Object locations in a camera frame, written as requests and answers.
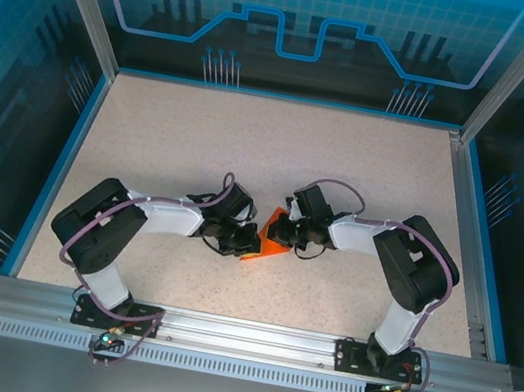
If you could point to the orange paper sheet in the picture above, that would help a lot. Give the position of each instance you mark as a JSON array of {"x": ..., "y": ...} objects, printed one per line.
[{"x": 278, "y": 249}]

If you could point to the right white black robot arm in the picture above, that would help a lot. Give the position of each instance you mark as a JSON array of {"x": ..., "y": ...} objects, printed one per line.
[{"x": 352, "y": 232}]

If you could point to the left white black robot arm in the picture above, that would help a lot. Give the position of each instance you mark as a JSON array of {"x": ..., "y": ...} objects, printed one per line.
[{"x": 172, "y": 218}]

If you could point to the blue table border strip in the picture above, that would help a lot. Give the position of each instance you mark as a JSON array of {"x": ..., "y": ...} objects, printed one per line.
[
  {"x": 60, "y": 175},
  {"x": 289, "y": 98},
  {"x": 488, "y": 251}
]

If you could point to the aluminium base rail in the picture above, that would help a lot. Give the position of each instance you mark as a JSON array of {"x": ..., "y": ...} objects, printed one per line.
[{"x": 247, "y": 335}]

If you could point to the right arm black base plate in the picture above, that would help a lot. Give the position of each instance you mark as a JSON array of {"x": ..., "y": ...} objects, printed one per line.
[{"x": 350, "y": 356}]

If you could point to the aluminium side rail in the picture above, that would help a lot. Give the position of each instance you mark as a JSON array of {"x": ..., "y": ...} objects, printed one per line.
[{"x": 467, "y": 242}]

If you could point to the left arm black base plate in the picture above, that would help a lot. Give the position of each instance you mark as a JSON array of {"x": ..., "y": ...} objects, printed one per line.
[{"x": 89, "y": 310}]

